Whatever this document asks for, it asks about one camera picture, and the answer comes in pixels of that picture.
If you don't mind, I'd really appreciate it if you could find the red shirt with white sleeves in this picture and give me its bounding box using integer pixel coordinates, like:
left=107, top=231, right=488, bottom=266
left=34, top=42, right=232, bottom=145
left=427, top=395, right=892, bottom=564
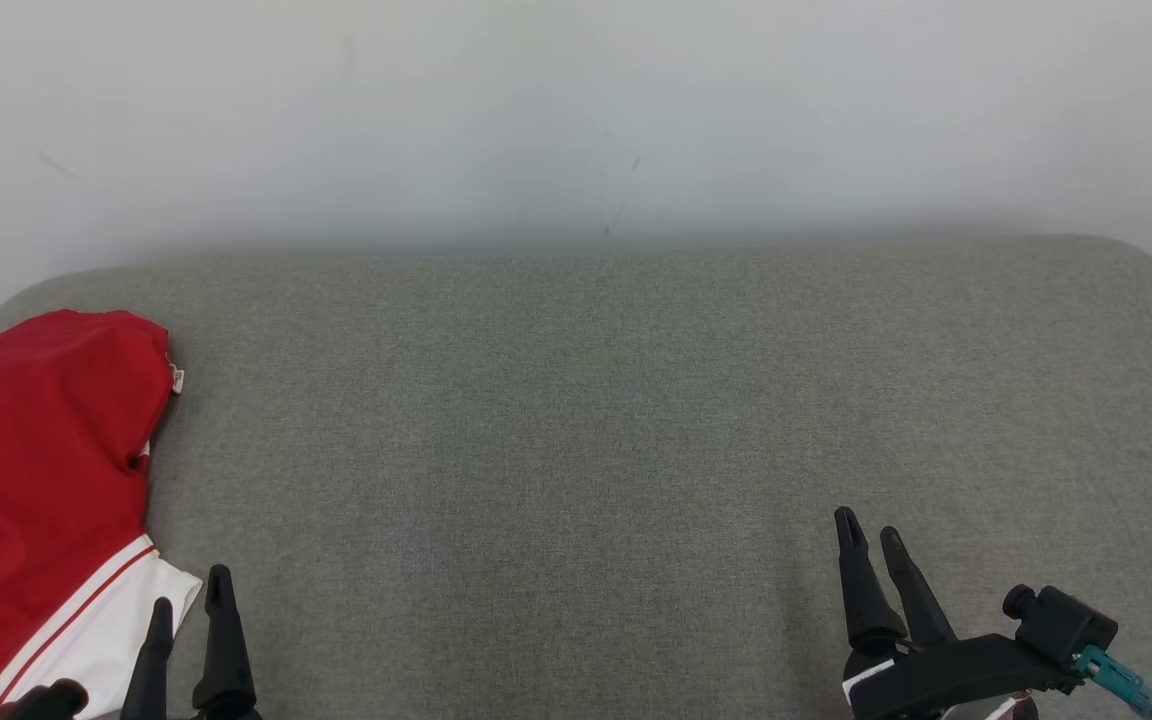
left=0, top=440, right=203, bottom=720

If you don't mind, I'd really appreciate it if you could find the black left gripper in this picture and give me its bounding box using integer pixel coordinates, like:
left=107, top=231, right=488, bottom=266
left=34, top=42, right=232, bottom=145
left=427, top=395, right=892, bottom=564
left=121, top=565, right=267, bottom=720

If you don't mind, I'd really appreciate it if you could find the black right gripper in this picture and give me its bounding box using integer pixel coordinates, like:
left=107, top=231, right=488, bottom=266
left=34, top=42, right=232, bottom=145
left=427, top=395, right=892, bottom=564
left=834, top=507, right=1082, bottom=720

